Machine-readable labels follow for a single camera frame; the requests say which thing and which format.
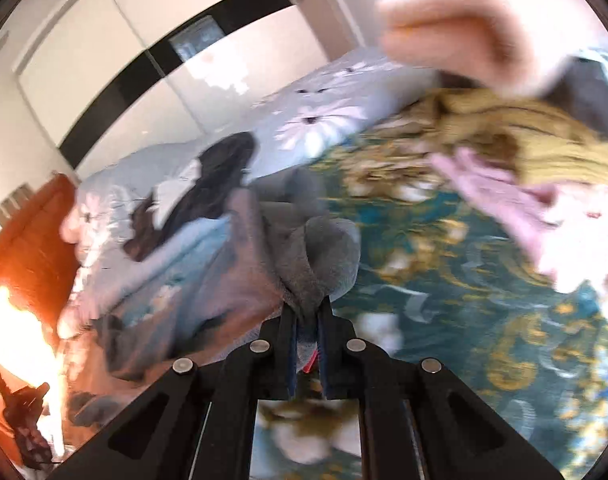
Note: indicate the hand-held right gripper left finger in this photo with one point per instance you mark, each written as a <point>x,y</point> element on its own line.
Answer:
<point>289,360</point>

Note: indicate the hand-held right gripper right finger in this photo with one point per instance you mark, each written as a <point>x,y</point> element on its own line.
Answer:
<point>325,355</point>

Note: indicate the grey fleece garment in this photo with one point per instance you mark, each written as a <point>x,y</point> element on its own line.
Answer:
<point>309,260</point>

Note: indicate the teal floral blanket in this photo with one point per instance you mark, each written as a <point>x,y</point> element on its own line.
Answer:
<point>434,285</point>

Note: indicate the wooden headboard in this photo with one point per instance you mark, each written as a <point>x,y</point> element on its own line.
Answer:
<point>28,240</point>

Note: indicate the pink white pillow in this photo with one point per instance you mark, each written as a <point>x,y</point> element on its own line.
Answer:
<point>69,232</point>

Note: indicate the black garment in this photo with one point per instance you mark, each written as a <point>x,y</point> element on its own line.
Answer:
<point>218,165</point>

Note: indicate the pink garment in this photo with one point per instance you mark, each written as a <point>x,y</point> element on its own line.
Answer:
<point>504,210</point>

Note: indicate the light blue floral duvet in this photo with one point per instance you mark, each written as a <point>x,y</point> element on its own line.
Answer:
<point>284,110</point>

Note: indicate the olive knit sweater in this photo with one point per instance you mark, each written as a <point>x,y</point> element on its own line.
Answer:
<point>534,130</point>

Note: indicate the white wardrobe with black stripe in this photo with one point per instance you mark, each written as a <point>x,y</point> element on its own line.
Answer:
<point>83,70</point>

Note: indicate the peach fluffy garment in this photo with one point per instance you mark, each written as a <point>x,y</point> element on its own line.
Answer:
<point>459,25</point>

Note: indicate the dark grey garment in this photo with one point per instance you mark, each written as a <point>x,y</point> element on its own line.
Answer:
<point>589,90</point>

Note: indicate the grey wall plate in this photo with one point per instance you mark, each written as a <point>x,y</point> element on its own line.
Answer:
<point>11,206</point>

